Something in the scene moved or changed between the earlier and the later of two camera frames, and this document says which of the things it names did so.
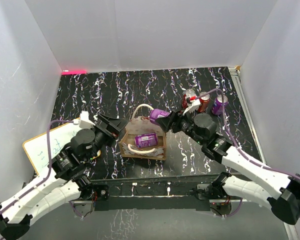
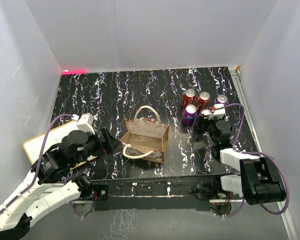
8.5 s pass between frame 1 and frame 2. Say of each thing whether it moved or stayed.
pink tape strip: stayed
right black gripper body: moved
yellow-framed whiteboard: stayed
